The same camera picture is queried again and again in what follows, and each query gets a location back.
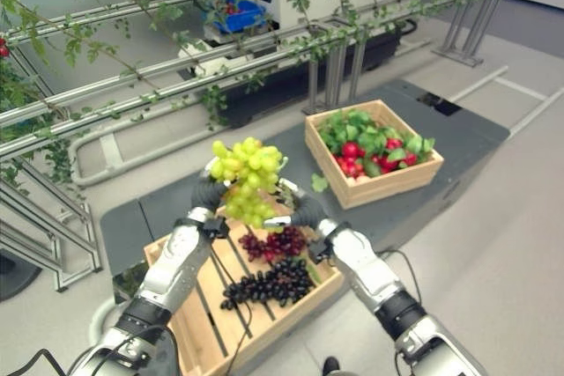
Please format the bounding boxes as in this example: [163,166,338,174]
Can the blue plastic bin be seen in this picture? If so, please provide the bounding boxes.
[213,0,271,34]

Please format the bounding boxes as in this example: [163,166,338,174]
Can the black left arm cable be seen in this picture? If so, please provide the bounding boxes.
[0,325,171,376]

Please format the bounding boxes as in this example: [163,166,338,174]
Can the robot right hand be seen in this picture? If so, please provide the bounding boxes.
[263,177,330,231]

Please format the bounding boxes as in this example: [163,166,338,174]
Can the black grape bunch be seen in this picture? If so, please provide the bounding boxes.
[219,257,315,312]

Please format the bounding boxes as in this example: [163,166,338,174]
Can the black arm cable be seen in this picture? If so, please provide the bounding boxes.
[377,248,425,307]
[0,325,171,376]

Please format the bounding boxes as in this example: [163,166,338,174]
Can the aluminium post stand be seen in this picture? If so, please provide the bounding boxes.
[433,0,504,69]

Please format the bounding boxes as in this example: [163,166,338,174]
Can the long aluminium rail frame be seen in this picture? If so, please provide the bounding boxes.
[0,0,515,166]

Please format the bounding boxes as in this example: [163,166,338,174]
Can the green grape bunch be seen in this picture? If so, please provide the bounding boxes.
[209,136,286,234]

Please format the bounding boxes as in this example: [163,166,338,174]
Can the slatted wooden crate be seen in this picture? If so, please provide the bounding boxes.
[144,199,345,376]

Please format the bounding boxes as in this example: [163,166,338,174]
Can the black machine base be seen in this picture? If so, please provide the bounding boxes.
[219,18,418,129]

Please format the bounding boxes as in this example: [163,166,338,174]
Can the green vine branches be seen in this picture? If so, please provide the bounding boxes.
[0,0,515,201]

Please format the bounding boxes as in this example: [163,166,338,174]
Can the red grape bunch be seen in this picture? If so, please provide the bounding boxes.
[238,225,308,263]

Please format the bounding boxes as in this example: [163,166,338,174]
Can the aluminium support legs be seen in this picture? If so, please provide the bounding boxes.
[301,26,369,115]

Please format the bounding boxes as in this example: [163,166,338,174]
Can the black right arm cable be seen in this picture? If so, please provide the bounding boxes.
[377,248,425,307]

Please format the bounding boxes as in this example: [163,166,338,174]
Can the white tube floor frame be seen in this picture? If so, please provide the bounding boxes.
[70,125,209,188]

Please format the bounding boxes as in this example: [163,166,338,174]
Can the green leafy sprigs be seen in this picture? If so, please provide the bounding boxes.
[316,107,436,177]

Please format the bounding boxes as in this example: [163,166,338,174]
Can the loose green leaf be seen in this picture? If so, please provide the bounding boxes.
[310,172,330,194]

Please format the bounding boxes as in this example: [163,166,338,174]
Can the solid-sided wooden crate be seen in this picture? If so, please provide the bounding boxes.
[304,99,445,211]

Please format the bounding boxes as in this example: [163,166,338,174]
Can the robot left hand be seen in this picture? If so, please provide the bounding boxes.
[191,165,233,218]

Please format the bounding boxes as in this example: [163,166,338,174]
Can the aluminium profile side frame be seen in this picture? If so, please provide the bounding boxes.
[0,159,104,293]

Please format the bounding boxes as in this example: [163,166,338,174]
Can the black round base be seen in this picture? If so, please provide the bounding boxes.
[0,249,43,303]

